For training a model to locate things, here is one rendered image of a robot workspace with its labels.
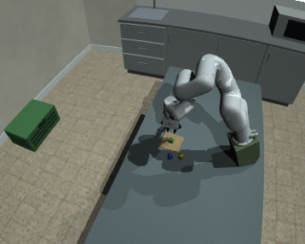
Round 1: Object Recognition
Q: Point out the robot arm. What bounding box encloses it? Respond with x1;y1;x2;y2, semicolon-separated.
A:
162;55;258;146

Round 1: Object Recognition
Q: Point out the tan square mat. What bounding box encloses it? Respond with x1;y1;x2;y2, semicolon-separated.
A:
158;131;184;153

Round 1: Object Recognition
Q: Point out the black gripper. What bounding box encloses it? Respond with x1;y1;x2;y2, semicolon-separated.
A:
161;115;181;134

